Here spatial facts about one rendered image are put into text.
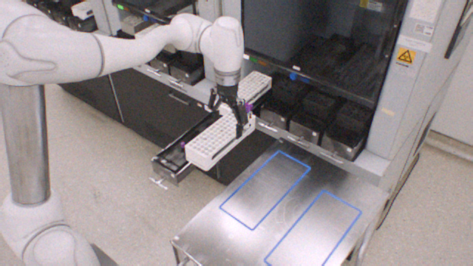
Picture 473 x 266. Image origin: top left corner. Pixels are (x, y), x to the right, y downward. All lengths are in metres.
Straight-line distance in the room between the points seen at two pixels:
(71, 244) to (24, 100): 0.39
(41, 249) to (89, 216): 1.31
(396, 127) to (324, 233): 0.51
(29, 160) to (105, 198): 1.39
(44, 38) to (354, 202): 1.02
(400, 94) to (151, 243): 1.48
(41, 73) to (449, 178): 2.40
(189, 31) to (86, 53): 0.46
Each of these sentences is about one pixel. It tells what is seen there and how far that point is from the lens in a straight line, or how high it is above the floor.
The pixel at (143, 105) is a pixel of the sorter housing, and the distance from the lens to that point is 2.44.
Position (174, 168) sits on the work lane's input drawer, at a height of 0.82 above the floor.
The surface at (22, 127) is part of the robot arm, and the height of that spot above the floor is 1.24.
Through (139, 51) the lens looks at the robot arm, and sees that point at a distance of 1.00.
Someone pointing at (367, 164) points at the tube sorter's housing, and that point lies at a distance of 1.63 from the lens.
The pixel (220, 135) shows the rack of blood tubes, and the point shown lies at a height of 0.92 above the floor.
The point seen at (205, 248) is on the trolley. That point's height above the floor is 0.82.
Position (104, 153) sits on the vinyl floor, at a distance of 2.80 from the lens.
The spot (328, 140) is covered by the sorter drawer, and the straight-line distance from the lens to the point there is 1.60.
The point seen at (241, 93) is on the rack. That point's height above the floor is 0.86.
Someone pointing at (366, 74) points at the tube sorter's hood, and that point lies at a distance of 1.46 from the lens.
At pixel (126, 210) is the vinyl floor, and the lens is 2.43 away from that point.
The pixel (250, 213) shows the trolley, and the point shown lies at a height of 0.82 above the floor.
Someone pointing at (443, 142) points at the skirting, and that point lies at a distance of 2.95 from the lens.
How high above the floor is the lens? 1.88
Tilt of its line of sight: 43 degrees down
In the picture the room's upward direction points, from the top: 2 degrees counter-clockwise
